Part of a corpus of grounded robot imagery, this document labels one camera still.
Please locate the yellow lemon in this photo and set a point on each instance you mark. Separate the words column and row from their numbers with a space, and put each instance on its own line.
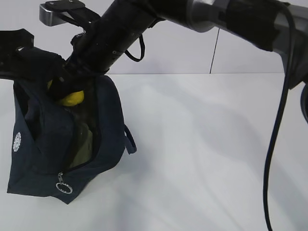
column 71, row 99

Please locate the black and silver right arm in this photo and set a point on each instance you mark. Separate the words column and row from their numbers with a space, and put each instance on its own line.
column 270, row 25

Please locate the glass container with green lid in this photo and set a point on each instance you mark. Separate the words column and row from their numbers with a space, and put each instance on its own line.
column 82, row 148

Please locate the navy blue lunch bag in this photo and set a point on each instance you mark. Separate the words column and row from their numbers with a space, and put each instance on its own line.
column 44, row 133

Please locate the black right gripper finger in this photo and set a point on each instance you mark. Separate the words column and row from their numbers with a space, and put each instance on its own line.
column 60, row 88

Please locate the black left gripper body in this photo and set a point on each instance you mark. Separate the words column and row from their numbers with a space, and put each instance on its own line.
column 21, row 60

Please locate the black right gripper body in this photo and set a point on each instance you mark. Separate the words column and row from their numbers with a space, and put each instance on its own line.
column 77, row 67

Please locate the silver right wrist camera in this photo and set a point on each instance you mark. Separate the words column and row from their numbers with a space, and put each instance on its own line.
column 75, row 12

